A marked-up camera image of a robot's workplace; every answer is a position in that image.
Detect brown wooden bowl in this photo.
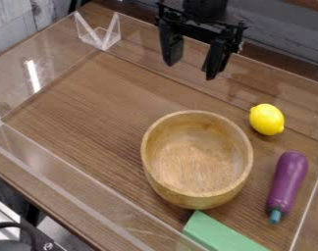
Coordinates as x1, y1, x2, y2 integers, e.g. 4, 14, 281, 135
140, 110, 253, 210

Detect clear acrylic corner bracket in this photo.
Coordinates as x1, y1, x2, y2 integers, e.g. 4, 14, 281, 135
73, 12, 120, 51

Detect black cable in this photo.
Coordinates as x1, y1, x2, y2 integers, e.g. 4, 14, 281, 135
0, 222, 37, 251

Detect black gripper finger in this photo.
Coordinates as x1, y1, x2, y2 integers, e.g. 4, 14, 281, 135
158, 21, 183, 67
201, 39, 230, 80

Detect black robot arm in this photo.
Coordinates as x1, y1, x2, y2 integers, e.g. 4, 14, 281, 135
155, 0, 247, 80

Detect green foam block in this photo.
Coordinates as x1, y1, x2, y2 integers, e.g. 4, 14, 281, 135
182, 211, 269, 251

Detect yellow toy lemon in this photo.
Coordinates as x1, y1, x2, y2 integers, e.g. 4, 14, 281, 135
249, 104, 285, 136

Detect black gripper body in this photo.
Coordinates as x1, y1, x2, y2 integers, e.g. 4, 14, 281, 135
156, 0, 247, 53

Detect clear acrylic front wall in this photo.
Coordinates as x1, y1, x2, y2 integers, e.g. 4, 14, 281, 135
0, 122, 205, 251

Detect purple toy eggplant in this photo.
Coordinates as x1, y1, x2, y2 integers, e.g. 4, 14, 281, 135
266, 151, 308, 224

